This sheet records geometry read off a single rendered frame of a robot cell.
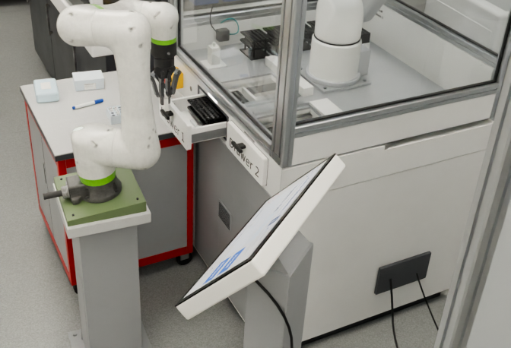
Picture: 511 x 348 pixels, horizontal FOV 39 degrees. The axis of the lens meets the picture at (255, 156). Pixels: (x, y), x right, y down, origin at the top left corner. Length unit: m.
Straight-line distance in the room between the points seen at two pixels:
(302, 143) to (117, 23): 0.71
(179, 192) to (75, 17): 1.15
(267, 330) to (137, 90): 0.81
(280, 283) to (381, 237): 1.06
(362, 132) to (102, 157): 0.87
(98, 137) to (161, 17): 0.50
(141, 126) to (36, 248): 1.45
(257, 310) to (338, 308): 1.07
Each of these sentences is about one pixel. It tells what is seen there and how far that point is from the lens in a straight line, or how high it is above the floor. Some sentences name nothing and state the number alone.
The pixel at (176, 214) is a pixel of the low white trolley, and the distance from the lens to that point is 3.16.
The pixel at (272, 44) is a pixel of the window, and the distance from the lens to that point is 2.30.
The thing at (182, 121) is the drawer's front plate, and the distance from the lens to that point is 2.65.
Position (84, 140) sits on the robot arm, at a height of 1.03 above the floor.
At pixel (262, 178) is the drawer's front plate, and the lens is 2.47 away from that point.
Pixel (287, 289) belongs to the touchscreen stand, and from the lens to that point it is 1.86.
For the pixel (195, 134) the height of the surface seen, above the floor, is 0.87.
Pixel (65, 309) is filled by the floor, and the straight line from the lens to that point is 3.24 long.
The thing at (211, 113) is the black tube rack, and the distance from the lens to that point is 2.75.
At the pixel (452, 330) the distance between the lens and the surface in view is 1.30.
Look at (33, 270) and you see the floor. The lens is 3.46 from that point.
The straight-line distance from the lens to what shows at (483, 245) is 1.18.
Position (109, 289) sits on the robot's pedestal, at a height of 0.43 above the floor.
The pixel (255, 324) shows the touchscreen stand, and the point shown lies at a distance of 1.99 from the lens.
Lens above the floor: 2.23
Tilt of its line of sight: 32 degrees down
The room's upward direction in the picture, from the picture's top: 4 degrees clockwise
